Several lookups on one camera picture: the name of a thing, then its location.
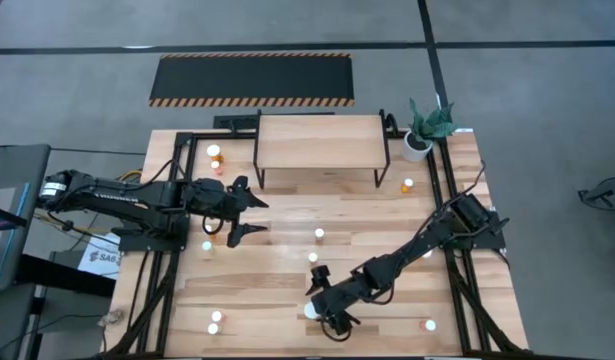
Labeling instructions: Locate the black stand beam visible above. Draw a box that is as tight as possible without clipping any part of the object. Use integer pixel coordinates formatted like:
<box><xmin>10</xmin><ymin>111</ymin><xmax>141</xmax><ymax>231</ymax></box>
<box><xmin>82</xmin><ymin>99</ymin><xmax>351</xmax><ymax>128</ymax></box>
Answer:
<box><xmin>15</xmin><ymin>253</ymin><xmax>117</xmax><ymax>299</ymax></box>

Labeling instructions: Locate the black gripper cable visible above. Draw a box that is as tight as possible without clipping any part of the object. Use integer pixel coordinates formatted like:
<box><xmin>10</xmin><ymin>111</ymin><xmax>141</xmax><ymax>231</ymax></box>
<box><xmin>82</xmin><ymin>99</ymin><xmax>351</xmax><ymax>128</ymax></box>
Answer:
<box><xmin>201</xmin><ymin>212</ymin><xmax>226</xmax><ymax>236</ymax></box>
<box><xmin>320</xmin><ymin>319</ymin><xmax>356</xmax><ymax>344</ymax></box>

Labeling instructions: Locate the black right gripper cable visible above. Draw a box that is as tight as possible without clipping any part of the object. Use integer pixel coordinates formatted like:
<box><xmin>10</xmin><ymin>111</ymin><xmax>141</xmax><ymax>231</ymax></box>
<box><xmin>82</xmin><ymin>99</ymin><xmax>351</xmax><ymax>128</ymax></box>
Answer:
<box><xmin>320</xmin><ymin>319</ymin><xmax>356</xmax><ymax>344</ymax></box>

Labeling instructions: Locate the dark grey cart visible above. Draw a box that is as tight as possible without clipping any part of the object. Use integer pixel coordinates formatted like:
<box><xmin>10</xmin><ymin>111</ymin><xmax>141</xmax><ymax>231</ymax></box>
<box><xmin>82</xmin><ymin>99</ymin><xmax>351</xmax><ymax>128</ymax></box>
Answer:
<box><xmin>0</xmin><ymin>143</ymin><xmax>52</xmax><ymax>294</ymax></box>

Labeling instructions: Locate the wooden shelf with black frame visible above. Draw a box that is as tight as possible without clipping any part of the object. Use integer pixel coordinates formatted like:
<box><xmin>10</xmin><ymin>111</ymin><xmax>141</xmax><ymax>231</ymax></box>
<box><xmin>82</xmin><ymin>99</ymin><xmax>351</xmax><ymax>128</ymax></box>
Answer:
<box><xmin>251</xmin><ymin>110</ymin><xmax>392</xmax><ymax>190</ymax></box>

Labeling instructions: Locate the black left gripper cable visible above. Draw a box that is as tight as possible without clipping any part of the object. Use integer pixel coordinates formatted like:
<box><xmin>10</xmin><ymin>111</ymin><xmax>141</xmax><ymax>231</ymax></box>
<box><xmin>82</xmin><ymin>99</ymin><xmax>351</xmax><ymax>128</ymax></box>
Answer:
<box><xmin>201</xmin><ymin>212</ymin><xmax>226</xmax><ymax>236</ymax></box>

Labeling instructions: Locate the white paper sign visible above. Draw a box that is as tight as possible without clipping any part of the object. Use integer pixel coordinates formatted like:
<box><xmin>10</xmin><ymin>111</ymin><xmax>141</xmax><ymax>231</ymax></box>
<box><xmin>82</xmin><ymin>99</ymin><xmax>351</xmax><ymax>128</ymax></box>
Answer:
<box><xmin>76</xmin><ymin>232</ymin><xmax>123</xmax><ymax>281</ymax></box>

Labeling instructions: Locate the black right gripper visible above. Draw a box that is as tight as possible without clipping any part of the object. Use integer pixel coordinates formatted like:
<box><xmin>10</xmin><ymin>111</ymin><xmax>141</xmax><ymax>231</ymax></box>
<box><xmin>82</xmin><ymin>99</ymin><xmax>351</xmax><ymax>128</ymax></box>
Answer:
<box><xmin>305</xmin><ymin>264</ymin><xmax>373</xmax><ymax>337</ymax></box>

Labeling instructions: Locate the office chair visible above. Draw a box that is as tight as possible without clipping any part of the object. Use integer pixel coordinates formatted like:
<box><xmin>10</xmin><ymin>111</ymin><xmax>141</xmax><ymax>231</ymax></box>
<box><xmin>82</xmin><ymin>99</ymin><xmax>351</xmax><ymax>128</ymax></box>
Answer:
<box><xmin>577</xmin><ymin>172</ymin><xmax>615</xmax><ymax>214</ymax></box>

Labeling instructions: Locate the black hazard-striped floor mat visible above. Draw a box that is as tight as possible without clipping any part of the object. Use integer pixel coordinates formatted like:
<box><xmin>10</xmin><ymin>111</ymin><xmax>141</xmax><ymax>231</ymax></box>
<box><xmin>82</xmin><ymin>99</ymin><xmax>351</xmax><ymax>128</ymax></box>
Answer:
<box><xmin>147</xmin><ymin>52</ymin><xmax>356</xmax><ymax>109</ymax></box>

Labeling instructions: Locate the black cable clamp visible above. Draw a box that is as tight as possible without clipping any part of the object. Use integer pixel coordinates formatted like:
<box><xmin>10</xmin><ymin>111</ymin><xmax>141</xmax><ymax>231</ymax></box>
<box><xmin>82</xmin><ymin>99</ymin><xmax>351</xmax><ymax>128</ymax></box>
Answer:
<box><xmin>379</xmin><ymin>108</ymin><xmax>401</xmax><ymax>139</ymax></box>

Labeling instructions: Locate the green plant in white pot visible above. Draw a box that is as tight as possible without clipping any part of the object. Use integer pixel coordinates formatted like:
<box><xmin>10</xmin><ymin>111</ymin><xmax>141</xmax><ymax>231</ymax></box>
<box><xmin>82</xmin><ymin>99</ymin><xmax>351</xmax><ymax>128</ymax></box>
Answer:
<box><xmin>401</xmin><ymin>97</ymin><xmax>459</xmax><ymax>164</ymax></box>

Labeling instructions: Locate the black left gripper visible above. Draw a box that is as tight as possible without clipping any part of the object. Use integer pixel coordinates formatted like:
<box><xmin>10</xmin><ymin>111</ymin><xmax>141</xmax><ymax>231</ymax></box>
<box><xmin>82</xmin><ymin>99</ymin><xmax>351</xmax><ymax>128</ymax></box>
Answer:
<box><xmin>189</xmin><ymin>174</ymin><xmax>270</xmax><ymax>249</ymax></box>

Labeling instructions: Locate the tablet screen with blue edge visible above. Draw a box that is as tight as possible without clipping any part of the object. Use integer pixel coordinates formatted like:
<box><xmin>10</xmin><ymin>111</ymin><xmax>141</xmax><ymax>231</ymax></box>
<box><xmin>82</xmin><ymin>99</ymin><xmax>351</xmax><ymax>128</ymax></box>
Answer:
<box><xmin>0</xmin><ymin>182</ymin><xmax>32</xmax><ymax>281</ymax></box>

